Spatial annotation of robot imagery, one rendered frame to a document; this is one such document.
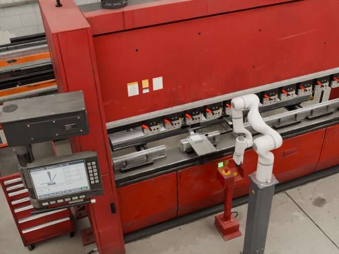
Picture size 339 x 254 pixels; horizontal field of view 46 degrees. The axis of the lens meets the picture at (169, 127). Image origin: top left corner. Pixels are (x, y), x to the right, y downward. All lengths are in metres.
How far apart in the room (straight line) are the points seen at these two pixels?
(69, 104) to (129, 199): 1.46
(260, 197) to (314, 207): 1.37
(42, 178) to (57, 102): 0.51
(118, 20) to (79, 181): 1.15
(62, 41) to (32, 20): 4.59
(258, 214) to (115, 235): 1.33
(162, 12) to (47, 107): 1.10
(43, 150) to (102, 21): 1.48
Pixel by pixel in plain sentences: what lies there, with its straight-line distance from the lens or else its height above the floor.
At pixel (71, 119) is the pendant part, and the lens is 2.48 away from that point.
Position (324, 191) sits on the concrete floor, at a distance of 4.84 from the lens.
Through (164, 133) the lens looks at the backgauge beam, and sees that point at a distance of 3.86.
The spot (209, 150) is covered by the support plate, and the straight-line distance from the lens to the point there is 3.56.
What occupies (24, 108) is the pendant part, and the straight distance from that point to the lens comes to 2.58.
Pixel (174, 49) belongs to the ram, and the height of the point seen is 1.93.
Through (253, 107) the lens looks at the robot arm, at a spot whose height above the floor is 1.54.
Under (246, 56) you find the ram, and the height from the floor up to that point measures 1.74.
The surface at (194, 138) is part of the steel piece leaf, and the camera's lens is 3.70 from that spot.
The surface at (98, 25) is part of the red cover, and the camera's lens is 2.90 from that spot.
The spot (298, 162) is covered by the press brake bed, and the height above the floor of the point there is 0.39.
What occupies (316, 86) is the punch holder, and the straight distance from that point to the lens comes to 4.20.
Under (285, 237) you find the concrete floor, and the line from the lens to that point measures 4.27.
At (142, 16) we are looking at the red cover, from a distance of 2.96.
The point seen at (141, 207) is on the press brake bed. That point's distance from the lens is 3.84.
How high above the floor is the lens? 3.21
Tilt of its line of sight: 35 degrees down
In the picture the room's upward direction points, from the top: 2 degrees counter-clockwise
